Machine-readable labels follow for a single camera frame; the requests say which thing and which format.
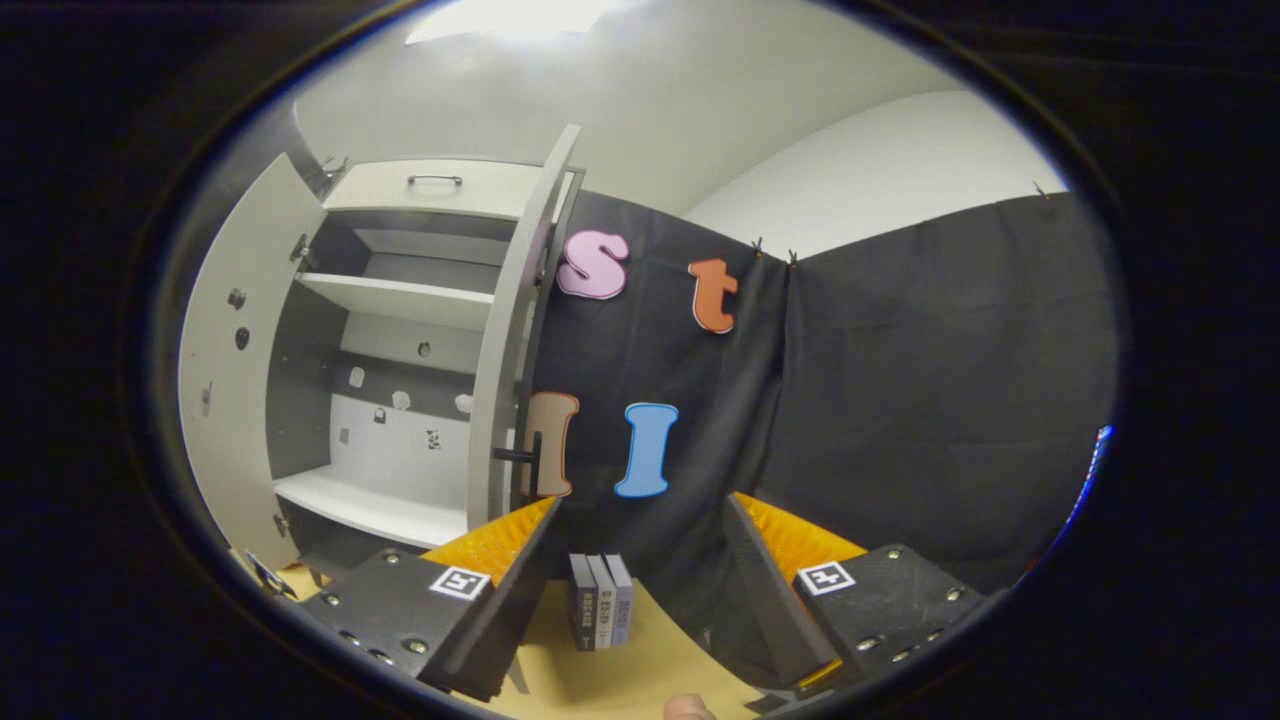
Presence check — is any grey book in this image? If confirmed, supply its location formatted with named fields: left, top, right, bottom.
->
left=587, top=555, right=616, bottom=649

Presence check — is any light blue book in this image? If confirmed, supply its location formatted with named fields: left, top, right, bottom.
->
left=603, top=553, right=636, bottom=646

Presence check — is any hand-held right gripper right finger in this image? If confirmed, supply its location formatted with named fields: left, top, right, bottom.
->
left=722, top=492, right=991, bottom=701

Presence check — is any white cabinet door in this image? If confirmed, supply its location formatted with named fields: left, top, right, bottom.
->
left=465, top=123, right=586, bottom=531
left=178, top=152, right=329, bottom=573

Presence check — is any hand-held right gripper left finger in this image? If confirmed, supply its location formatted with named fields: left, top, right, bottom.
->
left=300, top=497, right=568, bottom=704

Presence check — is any white cabinet shelf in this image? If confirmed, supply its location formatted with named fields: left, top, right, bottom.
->
left=297, top=272, right=496, bottom=333

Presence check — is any black door handle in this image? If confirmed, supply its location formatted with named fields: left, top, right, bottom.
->
left=493, top=430, right=544, bottom=498

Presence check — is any white cabinet drawer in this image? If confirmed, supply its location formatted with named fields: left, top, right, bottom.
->
left=322, top=160, right=576, bottom=223

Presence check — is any white cabinet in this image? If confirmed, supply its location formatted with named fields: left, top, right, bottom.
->
left=265, top=155, right=586, bottom=581

